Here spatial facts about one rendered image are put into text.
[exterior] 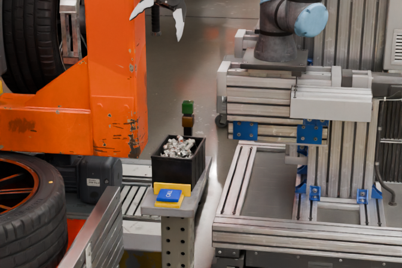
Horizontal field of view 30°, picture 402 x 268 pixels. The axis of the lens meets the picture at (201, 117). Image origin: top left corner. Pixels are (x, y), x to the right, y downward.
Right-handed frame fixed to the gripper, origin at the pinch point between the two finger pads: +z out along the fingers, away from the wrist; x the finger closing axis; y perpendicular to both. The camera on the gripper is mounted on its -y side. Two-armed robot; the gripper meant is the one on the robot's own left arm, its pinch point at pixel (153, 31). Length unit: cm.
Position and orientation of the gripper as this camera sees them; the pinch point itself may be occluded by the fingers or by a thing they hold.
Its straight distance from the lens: 214.3
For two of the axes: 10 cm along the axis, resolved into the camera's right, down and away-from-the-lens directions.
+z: -4.1, 9.1, -0.5
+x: -9.1, -4.0, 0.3
